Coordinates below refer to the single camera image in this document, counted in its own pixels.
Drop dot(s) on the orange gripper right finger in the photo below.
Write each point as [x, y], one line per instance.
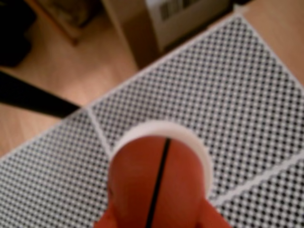
[212, 218]

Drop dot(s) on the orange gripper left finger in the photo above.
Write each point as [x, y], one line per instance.
[105, 221]

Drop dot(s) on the orange foam mini basketball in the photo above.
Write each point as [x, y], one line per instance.
[142, 180]

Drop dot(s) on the cream paper cup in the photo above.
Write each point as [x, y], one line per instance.
[154, 128]

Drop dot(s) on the black white checkerboard sheet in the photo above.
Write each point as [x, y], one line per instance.
[273, 202]
[47, 178]
[213, 83]

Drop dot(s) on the wooden side table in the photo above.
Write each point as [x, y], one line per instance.
[71, 38]

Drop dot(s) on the large brown cardboard box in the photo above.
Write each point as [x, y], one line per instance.
[133, 35]

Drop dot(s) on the white label on box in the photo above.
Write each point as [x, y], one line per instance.
[190, 26]

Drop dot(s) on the black camera stand pole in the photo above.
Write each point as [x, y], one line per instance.
[35, 97]

